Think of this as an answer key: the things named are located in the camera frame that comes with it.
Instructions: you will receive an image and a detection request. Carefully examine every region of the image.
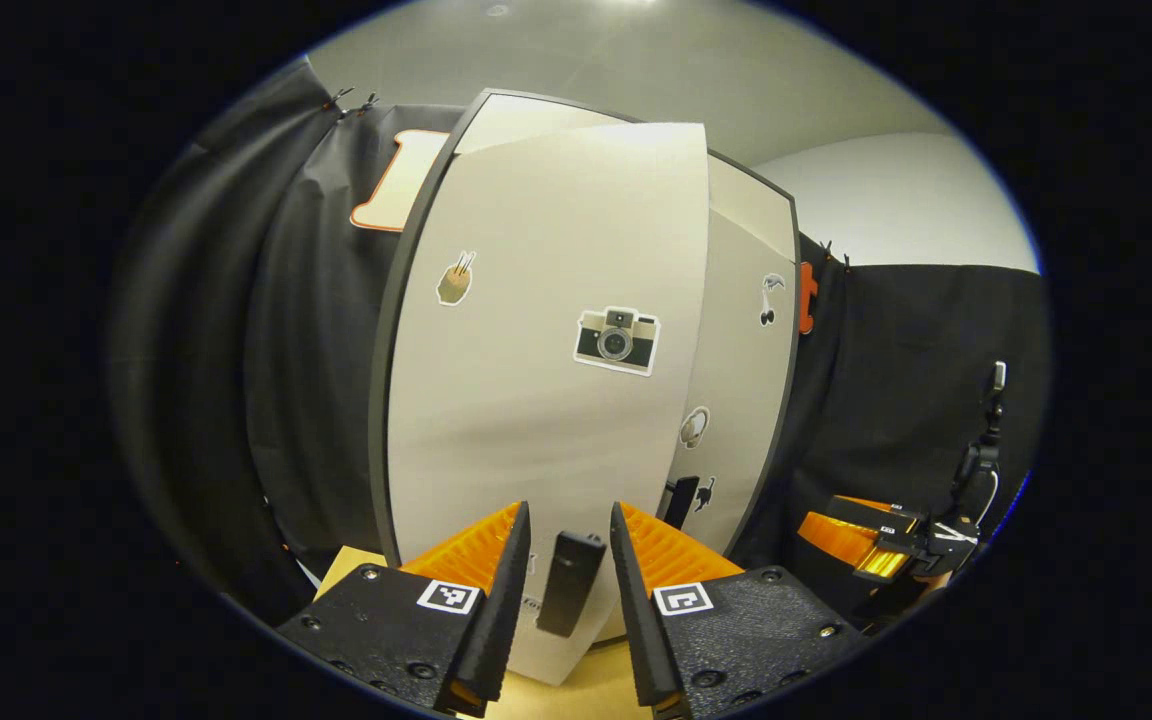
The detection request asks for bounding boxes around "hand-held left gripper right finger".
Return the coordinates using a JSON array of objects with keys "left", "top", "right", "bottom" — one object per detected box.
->
[{"left": 610, "top": 500, "right": 862, "bottom": 719}]

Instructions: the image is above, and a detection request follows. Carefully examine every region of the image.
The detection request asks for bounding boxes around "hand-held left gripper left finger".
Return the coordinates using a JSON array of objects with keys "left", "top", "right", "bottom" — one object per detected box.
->
[{"left": 276, "top": 500, "right": 533, "bottom": 719}]

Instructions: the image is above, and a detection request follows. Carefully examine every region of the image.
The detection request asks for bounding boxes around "white shoe cabinet door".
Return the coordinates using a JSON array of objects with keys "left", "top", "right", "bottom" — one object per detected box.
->
[
  {"left": 386, "top": 122, "right": 712, "bottom": 686},
  {"left": 656, "top": 210, "right": 797, "bottom": 556}
]

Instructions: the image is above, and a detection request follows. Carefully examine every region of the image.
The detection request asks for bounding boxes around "white shoe cabinet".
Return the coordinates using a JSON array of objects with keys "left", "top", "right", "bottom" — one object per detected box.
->
[{"left": 368, "top": 88, "right": 802, "bottom": 691}]

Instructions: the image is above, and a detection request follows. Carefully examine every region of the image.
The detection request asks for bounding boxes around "black clamp stand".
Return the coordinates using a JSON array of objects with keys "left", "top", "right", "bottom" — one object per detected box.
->
[{"left": 951, "top": 360, "right": 1009, "bottom": 521}]

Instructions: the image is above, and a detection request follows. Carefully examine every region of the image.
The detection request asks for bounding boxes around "black door handle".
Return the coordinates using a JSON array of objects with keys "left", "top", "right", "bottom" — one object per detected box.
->
[
  {"left": 661, "top": 476, "right": 702, "bottom": 531},
  {"left": 536, "top": 530, "right": 607, "bottom": 638}
]

